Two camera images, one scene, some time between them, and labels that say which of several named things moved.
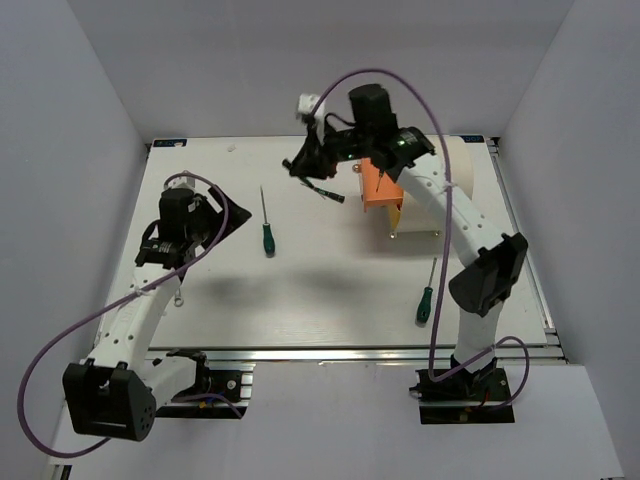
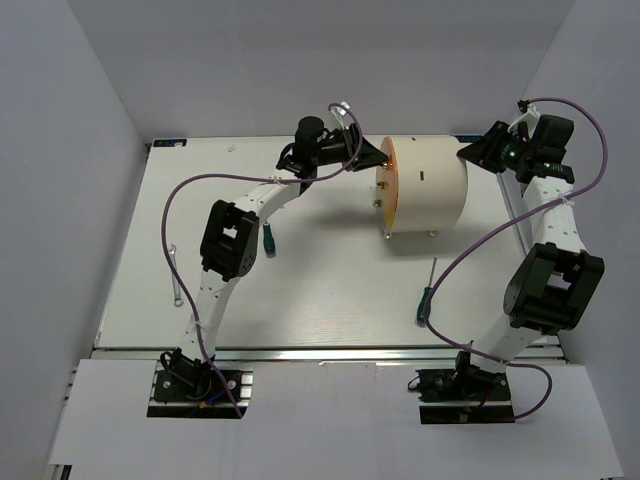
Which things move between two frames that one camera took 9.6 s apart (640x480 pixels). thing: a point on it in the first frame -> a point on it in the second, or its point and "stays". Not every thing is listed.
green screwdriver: x=267 y=234 stays
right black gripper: x=312 y=163 -> x=482 y=151
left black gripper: x=219 y=199 -> x=370 y=157
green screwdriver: x=424 y=310 stays
